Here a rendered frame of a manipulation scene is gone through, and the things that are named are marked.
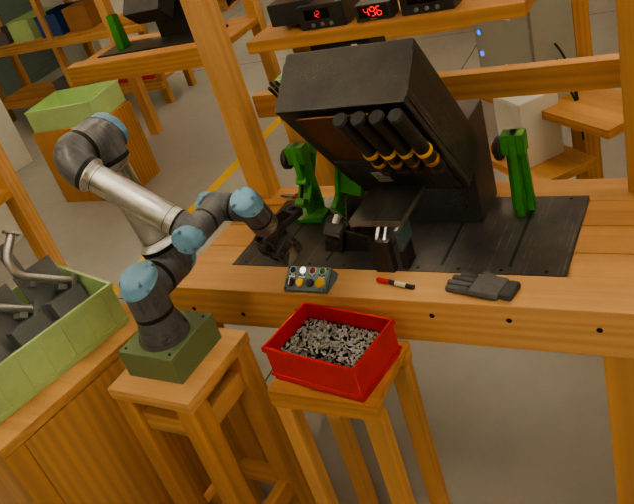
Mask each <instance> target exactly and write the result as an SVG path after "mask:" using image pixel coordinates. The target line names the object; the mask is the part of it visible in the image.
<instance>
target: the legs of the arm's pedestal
mask: <svg viewBox="0 0 634 504"><path fill-rule="evenodd" d="M221 379H222V380H221V382H220V383H219V384H218V386H217V387H216V388H213V389H212V390H211V392H210V393H209V394H208V395H207V397H206V398H205V399H204V401H203V402H202V403H201V404H200V406H199V407H198V408H197V410H196V411H195V412H194V413H193V414H188V413H183V412H178V411H173V410H168V409H163V408H158V407H153V406H148V405H143V404H138V403H133V402H128V401H123V400H118V399H116V401H117V403H118V405H119V406H120V408H121V410H122V412H123V413H124V415H125V417H126V419H127V420H128V422H129V424H130V426H131V428H132V429H133V431H134V433H135V435H136V436H137V438H138V440H139V442H140V443H141V445H142V447H143V449H144V450H145V452H146V454H147V456H148V457H149V459H150V461H151V463H152V465H153V466H154V468H155V470H156V472H157V473H158V475H159V477H160V479H161V480H162V482H163V484H164V486H165V487H166V489H167V491H168V493H169V494H170V496H171V498H172V500H173V502H174V503H175V504H260V503H261V502H262V500H263V499H264V497H265V494H264V492H263V490H262V488H261V486H260V484H259V482H258V481H260V482H264V483H268V484H272V485H275V486H274V487H273V489H272V490H271V492H270V494H269V495H268V497H267V499H266V500H265V502H264V503H263V504H316V502H315V499H314V497H313V494H312V492H311V490H310V487H309V485H308V483H307V480H306V478H305V475H304V473H303V471H302V468H301V466H300V463H299V461H298V459H297V456H296V454H295V451H294V449H293V447H292V444H291V442H290V439H289V437H288V435H287V432H286V430H285V428H284V425H283V423H282V420H281V418H280V416H279V413H278V411H277V408H276V407H274V406H272V403H271V401H270V399H269V396H268V394H267V390H268V387H267V384H266V382H265V379H264V377H263V375H262V372H261V370H260V368H259V365H258V363H257V360H256V358H255V356H254V353H253V351H252V348H251V346H250V344H249V343H248V344H247V345H246V347H245V348H244V349H243V350H242V352H241V353H240V354H239V356H238V357H237V358H236V359H235V361H234V362H233V363H232V365H231V366H230V367H229V368H228V370H227V371H226V372H225V374H224V375H223V376H222V377H221ZM239 398H240V400H241V402H242V404H243V407H244V409H245V411H246V413H247V416H248V418H249V420H250V422H251V425H252V427H253V429H254V431H255V433H256V436H257V438H258V440H259V442H260V445H261V447H262V449H263V451H264V453H265V456H266V458H267V460H268V462H269V463H268V462H264V461H259V460H255V459H250V458H247V456H246V454H245V452H244V450H243V447H242V445H241V443H240V441H239V439H238V437H237V435H236V433H235V430H234V428H233V426H232V424H231V422H230V420H229V418H228V415H227V413H228V412H229V411H230V409H231V408H232V407H233V405H234V404H235V403H236V401H237V400H238V399H239ZM170 433H175V434H179V435H184V436H188V437H189V439H190V441H191V443H192V445H193V447H194V449H195V451H196V452H197V454H198V456H199V458H200V460H201V462H202V464H203V466H204V468H205V470H206V472H207V474H208V476H209V478H210V480H211V482H212V484H211V485H210V487H209V488H208V489H207V491H206V492H205V494H204V495H203V494H202V492H201V490H200V488H199V486H198V484H197V483H196V481H195V479H194V477H193V475H192V473H191V471H190V469H189V468H188V466H187V464H186V462H185V460H184V458H183V456H182V454H181V453H180V451H179V449H178V447H177V445H176V443H175V441H174V439H173V438H172V436H171V434H170Z"/></svg>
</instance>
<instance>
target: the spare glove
mask: <svg viewBox="0 0 634 504"><path fill-rule="evenodd" d="M520 287H521V284H520V282H518V281H513V280H511V281H509V279H508V278H505V277H499V276H497V275H495V274H493V273H491V272H490V271H488V270H486V271H484V272H483V274H480V275H479V274H477V273H473V272H469V271H465V270H464V271H462V272H461V274H460V275H453V277H452V279H449V280H448V281H447V285H446V286H445V290H446V292H451V293H458V294H468V295H469V296H472V297H477V298H482V299H488V300H493V301H497V300H499V298H500V300H503V301H508V302H509V301H511V300H512V299H513V298H514V296H515V295H516V293H517V292H518V291H519V289H520Z"/></svg>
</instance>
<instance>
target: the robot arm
mask: <svg viewBox="0 0 634 504"><path fill-rule="evenodd" d="M128 137H129V134H128V131H127V129H126V127H125V125H124V124H123V123H122V122H121V121H120V120H119V119H118V118H117V117H115V116H112V115H111V114H109V113H105V112H99V113H95V114H93V115H92V116H90V117H87V118H86V119H84V121H83V122H81V123H80V124H78V125H77V126H76V127H74V128H73V129H71V130H70V131H68V132H67V133H65V134H64V135H62V136H61V137H60V138H59V139H58V141H57V142H56V145H55V147H54V152H53V156H54V162H55V165H56V168H57V170H58V171H59V173H60V174H61V176H62V177H63V178H64V179H65V180H66V181H67V182H68V183H69V184H71V185H72V186H74V187H75V188H77V189H79V190H81V191H83V192H86V191H91V192H92V193H94V194H96V195H98V196H100V197H101V198H103V199H105V200H107V201H109V202H111V203H112V204H114V205H116V206H118V207H120V208H121V210H122V212H123V213H124V215H125V217H126V218H127V220H128V222H129V223H130V225H131V227H132V228H133V230H134V232H135V233H136V235H137V237H138V238H139V240H140V242H141V243H142V249H141V254H142V255H143V257H144V259H145V260H144V261H139V262H136V263H134V265H133V266H129V267H128V268H127V269H126V270H125V271H124V272H123V273H122V275H121V276H120V279H119V288H120V291H121V294H122V297H123V299H124V300H125V301H126V303H127V305H128V307H129V309H130V311H131V313H132V315H133V317H134V319H135V321H136V323H137V326H138V332H139V342H140V344H141V346H142V348H143V349H144V350H145V351H147V352H152V353H156V352H162V351H165V350H168V349H170V348H172V347H174V346H176V345H178V344H179V343H180V342H181V341H183V340H184V339H185V337H186V336H187V335H188V333H189V331H190V325H189V323H188V321H187V319H186V317H185V316H184V315H183V314H182V313H181V312H180V311H179V310H177V309H176V308H175V307H174V305H173V303H172V301H171V299H170V296H169V295H170V294H171V292H172V291H173V290H174V289H175V288H176V287H177V286H178V285H179V284H180V282H181V281H182V280H183V279H184V278H185V277H186V276H187V275H188V274H189V273H190V272H191V270H192V268H193V267H194V266H195V263H196V251H197V250H198V249H199V248H200V247H202V246H203V245H204V244H205V242H206V241H207V240H208V239H209V237H210V236H211V235H212V234H213V233H214V232H215V231H216V230H217V229H218V228H219V227H220V225H221V224H222V223H223V222H224V221H235V222H236V221H238V222H244V223H245V224H246V225H247V226H248V227H249V228H250V229H251V230H252V231H253V233H254V234H255V237H254V239H253V241H254V242H255V243H256V245H257V246H258V247H257V249H258V250H259V251H260V252H261V253H262V254H263V255H264V256H267V257H269V258H271V259H272V260H274V261H277V262H281V263H282V264H284V262H285V261H286V259H287V258H288V256H289V260H288V265H292V263H293V262H294V261H295V260H296V258H299V257H300V256H301V253H302V245H301V243H300V242H299V241H298V240H297V239H296V238H295V236H294V235H293V234H292V233H290V232H288V231H286V228H287V227H288V226H289V225H291V224H292V223H293V222H294V221H296V220H297V219H298V218H300V217H301V216H302V215H303V211H302V208H300V207H297V206H295V205H292V204H289V205H288V206H287V207H286V208H284V209H283V210H282V211H280V212H279V213H278V214H276V215H275V214H274V213H273V212H272V211H271V209H270V208H269V207H268V206H267V204H266V203H265V202H264V201H263V199H262V197H261V196H260V195H259V194H258V193H257V192H256V191H255V190H254V189H252V188H250V187H242V188H240V189H239V188H238V189H237V190H235V191H234V192H233V193H227V192H218V191H210V192H202V193H200V194H199V195H198V196H197V200H196V201H195V211H194V212H193V213H192V214H191V213H189V212H188V211H186V210H184V209H182V208H180V207H178V206H176V205H175V204H173V203H171V202H169V201H167V200H165V199H164V198H162V197H160V196H158V195H156V194H155V193H153V192H151V191H149V190H147V189H145V188H144V187H143V186H142V184H141V182H140V180H139V179H138V177H137V175H136V173H135V172H134V170H133V168H132V166H131V165H130V163H129V156H130V152H129V150H128V148H127V147H126V144H127V142H128V139H129V138H128ZM261 250H262V251H263V252H264V253H263V252H262V251H261Z"/></svg>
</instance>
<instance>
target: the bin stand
mask: <svg viewBox="0 0 634 504"><path fill-rule="evenodd" d="M397 341H398V345H401V346H402V349H401V350H400V352H401V354H400V355H399V356H398V358H397V359H396V360H395V362H394V363H393V364H392V366H391V367H390V369H389V370H388V371H387V373H386V374H385V375H384V377H383V378H382V379H381V381H380V382H379V383H378V385H377V386H376V388H375V389H374V390H373V392H372V393H371V394H370V396H369V397H368V398H367V400H366V401H365V402H364V403H362V402H359V401H355V400H351V399H348V398H344V397H341V396H337V395H333V394H330V393H326V392H323V391H319V390H315V389H312V388H308V387H305V386H301V385H297V384H294V383H290V382H287V381H283V380H279V379H276V378H275V379H274V381H273V382H272V384H271V385H270V387H269V388H268V390H267V394H268V396H269V399H270V401H271V403H272V406H274V407H276V408H277V411H278V413H279V416H280V418H281V420H282V423H283V425H284V428H285V430H286V432H287V435H288V437H289V439H290V442H291V444H292V447H293V449H294V451H295V454H296V456H297V459H298V461H299V463H300V466H301V468H302V471H303V473H304V475H305V478H306V480H307V483H308V485H309V487H310V490H311V492H312V494H313V497H314V499H315V502H316V504H339V501H338V499H337V496H336V494H335V491H334V489H333V486H332V484H331V481H330V479H329V476H328V473H327V471H326V468H325V466H324V463H323V461H322V458H321V456H320V453H319V451H318V448H317V445H316V443H315V440H314V438H313V435H312V433H311V430H310V428H309V425H308V423H307V420H306V418H305V415H304V412H303V411H308V412H315V413H321V414H326V415H327V417H328V420H329V423H330V426H331V428H332V431H333V434H334V436H335V439H336V442H337V444H338V447H339V450H340V452H341V455H342V458H343V460H344V463H345V466H346V469H347V471H348V474H349V477H350V479H351V482H352V485H353V487H354V490H355V493H356V495H357V498H358V501H359V503H360V504H380V503H379V500H378V497H377V494H376V492H375V489H374V486H373V483H372V480H371V477H370V474H369V472H368V469H367V466H366V463H365V460H364V457H363V454H362V452H361V449H360V446H359V443H358V440H357V437H356V435H355V432H354V429H353V426H352V423H351V420H350V418H355V419H361V420H364V422H365V425H366V428H367V431H368V434H369V437H370V440H371V443H372V446H373V448H374V451H375V454H376V457H377V460H378V463H379V466H380V469H381V472H382V475H383V478H384V481H385V484H386V487H387V490H388V493H389V496H390V499H391V502H392V504H416V502H415V499H414V496H413V493H412V489H411V486H410V483H409V480H408V477H407V473H406V470H405V467H404V464H403V461H402V457H401V454H400V451H399V448H398V445H397V441H396V438H395V435H394V432H393V429H392V425H391V422H390V419H389V416H388V413H387V409H386V408H384V405H383V401H384V399H385V397H386V395H387V393H388V391H389V389H390V387H391V385H392V382H393V380H394V384H395V387H396V390H397V394H398V397H399V400H400V404H401V407H402V411H403V414H404V417H405V421H406V424H407V427H408V431H409V434H410V437H411V441H412V444H413V447H414V451H415V454H416V458H417V461H418V464H419V468H420V471H421V474H422V478H423V481H424V484H425V488H426V491H427V494H428V498H429V501H430V504H451V502H450V498H449V495H448V491H447V487H446V484H445V480H444V477H443V473H442V469H441V466H440V462H439V459H438V455H437V451H436V448H435V444H434V440H433V437H432V433H431V430H430V426H429V422H428V419H427V415H426V411H425V408H424V404H423V401H422V397H421V393H420V390H419V386H418V382H417V379H416V375H415V372H414V368H413V364H412V361H411V359H412V357H413V355H412V351H411V348H410V344H409V341H405V340H397Z"/></svg>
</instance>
